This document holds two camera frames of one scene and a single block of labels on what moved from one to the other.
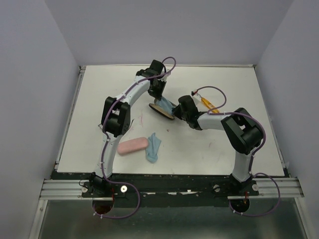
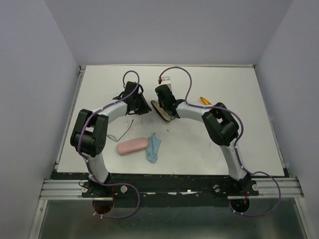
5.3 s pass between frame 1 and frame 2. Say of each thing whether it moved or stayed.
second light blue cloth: stayed
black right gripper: moved
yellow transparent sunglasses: stayed
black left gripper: moved
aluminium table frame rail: stayed
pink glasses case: stayed
